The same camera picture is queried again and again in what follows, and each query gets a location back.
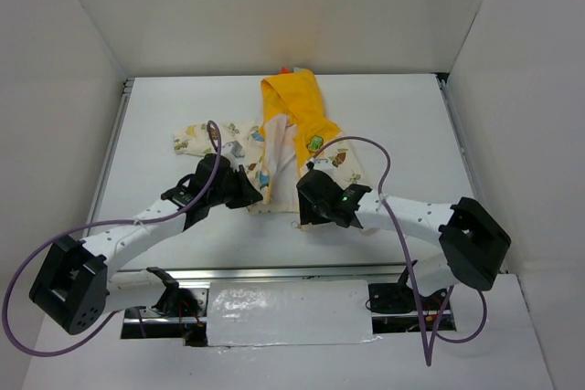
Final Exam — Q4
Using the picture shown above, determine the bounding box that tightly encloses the cream yellow dinosaur kids jacket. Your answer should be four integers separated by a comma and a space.
171, 65, 385, 237

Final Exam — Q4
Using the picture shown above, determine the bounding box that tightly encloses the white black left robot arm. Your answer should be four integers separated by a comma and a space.
29, 153, 262, 335

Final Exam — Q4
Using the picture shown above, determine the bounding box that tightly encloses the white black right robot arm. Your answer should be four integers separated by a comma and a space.
297, 170, 511, 309

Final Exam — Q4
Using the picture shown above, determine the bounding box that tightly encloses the white glossy cover plate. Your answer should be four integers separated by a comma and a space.
207, 279, 375, 347

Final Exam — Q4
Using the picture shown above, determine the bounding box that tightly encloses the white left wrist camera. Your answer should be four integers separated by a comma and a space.
222, 141, 245, 160

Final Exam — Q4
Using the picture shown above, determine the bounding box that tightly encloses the aluminium front table rail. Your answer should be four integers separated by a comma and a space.
86, 262, 440, 284

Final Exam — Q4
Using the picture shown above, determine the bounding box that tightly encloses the aluminium left side rail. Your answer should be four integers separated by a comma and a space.
87, 78, 135, 224

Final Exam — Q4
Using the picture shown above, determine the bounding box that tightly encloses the aluminium right side rail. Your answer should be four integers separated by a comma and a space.
436, 72, 509, 275

